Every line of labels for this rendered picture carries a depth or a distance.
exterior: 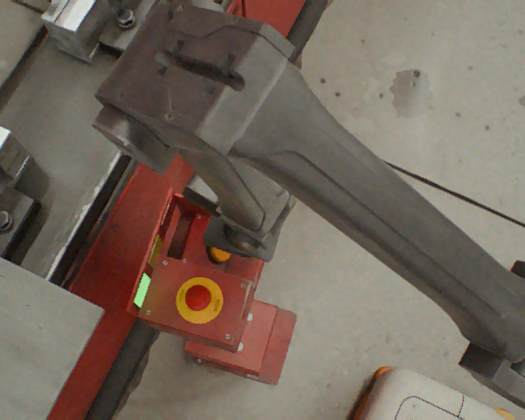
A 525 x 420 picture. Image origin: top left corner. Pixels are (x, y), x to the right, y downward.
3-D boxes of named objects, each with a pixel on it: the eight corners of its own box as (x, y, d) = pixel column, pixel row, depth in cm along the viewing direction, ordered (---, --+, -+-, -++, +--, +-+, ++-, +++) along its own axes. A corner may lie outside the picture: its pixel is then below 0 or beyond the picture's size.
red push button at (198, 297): (208, 316, 104) (206, 313, 100) (183, 309, 104) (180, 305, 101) (216, 292, 105) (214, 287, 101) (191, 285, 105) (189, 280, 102)
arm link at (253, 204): (140, 150, 41) (234, 9, 43) (71, 110, 43) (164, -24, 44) (263, 266, 82) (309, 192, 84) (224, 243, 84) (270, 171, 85)
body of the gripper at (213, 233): (215, 199, 98) (223, 186, 91) (280, 222, 99) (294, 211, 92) (201, 241, 96) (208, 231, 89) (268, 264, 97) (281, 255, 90)
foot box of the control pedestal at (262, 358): (277, 387, 175) (277, 384, 164) (186, 359, 178) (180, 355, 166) (298, 314, 181) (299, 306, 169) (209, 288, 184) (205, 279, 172)
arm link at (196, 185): (255, 254, 79) (294, 192, 80) (171, 201, 78) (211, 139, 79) (246, 254, 91) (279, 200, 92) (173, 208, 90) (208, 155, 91)
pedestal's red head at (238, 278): (236, 354, 113) (230, 341, 96) (147, 327, 115) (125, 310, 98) (270, 243, 119) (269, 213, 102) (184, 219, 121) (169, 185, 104)
